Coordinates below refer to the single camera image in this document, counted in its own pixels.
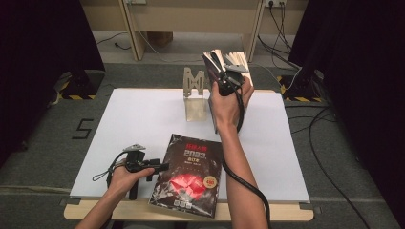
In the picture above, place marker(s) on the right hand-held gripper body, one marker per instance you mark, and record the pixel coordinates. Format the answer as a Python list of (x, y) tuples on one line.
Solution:
[(230, 87)]

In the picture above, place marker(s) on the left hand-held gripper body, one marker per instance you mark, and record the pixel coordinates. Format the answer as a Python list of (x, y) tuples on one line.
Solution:
[(135, 160)]

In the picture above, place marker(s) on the black and red magazine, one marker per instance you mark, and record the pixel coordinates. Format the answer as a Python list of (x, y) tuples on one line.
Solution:
[(187, 184)]

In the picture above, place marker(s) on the beige expandable book rack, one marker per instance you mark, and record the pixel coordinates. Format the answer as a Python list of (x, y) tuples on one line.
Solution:
[(196, 109)]

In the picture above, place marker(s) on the person's right hand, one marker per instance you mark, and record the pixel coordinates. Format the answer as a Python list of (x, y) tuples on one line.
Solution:
[(227, 111)]

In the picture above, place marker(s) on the person's left hand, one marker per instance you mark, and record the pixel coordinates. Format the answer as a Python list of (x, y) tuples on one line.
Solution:
[(122, 183)]

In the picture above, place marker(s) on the white board mat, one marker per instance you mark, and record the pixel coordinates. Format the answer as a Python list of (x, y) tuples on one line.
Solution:
[(111, 133)]

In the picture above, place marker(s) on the beige wooden desk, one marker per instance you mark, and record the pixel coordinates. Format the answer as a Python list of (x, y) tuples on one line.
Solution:
[(191, 19)]

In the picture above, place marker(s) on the stand base with striped tape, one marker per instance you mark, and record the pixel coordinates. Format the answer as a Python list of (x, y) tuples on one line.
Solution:
[(81, 86), (301, 87)]

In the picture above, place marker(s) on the brown box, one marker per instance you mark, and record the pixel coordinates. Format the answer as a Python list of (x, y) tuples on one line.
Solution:
[(160, 38)]

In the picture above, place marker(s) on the grey tape piece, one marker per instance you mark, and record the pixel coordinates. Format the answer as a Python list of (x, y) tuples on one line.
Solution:
[(69, 201), (310, 208)]

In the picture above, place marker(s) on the black curtain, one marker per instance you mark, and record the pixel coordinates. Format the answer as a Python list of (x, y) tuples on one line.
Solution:
[(38, 63), (366, 79)]

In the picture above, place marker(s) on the light wooden table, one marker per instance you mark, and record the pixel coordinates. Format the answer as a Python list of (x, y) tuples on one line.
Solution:
[(291, 214)]

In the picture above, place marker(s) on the white wall socket with plugs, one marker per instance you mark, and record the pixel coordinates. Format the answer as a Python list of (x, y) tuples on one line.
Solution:
[(275, 3)]

